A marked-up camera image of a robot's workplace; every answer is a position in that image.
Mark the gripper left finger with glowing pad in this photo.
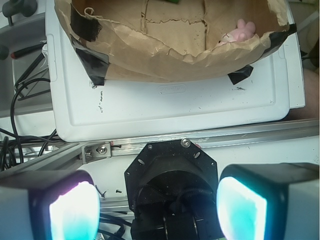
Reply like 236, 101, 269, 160
0, 170, 100, 240

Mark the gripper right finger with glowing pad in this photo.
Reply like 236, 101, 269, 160
216, 162, 320, 240

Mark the pink plush bunny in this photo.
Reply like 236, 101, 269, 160
216, 18, 256, 47

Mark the brown paper bag tray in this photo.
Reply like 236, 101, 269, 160
54, 0, 297, 86

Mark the grey clamp knob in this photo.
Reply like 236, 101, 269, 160
2, 0, 38, 27

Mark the green block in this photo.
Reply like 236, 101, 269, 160
166, 0, 179, 4

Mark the aluminium frame rail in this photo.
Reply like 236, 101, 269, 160
4, 119, 320, 173

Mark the silver corner bracket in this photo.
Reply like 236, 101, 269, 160
81, 141, 112, 164

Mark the black cable bundle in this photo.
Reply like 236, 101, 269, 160
0, 51, 60, 171

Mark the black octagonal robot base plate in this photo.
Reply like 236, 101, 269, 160
124, 139, 224, 240

